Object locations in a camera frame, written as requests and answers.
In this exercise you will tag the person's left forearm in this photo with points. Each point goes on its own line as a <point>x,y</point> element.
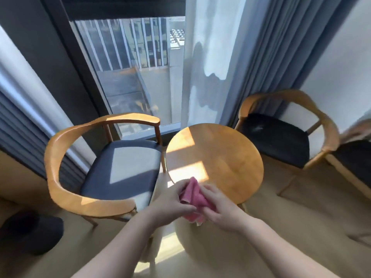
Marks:
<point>116,251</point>

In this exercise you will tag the person's right thumb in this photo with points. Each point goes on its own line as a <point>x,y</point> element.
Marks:
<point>209,211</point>

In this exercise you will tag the person's right forearm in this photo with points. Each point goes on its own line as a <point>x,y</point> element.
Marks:
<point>278,251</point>

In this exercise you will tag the black window frame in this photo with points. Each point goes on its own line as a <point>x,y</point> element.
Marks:
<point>84,69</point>

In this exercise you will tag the wooden armchair with dark seat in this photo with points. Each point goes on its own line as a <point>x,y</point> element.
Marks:
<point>110,167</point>
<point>287,133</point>

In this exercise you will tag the pink cleaning cloth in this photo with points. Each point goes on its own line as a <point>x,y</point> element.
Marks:
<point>194,199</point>

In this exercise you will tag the white sheer curtain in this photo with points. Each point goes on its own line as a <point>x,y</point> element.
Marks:
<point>208,60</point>

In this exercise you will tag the dark roller blind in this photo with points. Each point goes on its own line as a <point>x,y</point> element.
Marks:
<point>124,8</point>

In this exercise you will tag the blue-grey drape curtain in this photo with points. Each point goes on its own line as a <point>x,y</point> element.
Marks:
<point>278,52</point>
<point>32,136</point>

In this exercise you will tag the person's left hand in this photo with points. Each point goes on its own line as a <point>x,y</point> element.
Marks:
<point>166,204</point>

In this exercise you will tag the person's left thumb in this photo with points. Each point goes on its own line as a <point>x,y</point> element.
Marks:
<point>188,209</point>

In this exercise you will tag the person's right hand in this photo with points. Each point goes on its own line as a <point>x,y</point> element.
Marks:
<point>224,211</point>

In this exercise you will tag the round wooden side table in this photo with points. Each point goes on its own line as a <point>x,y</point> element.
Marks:
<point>216,159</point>

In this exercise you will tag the black round object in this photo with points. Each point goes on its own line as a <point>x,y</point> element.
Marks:
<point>32,231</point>

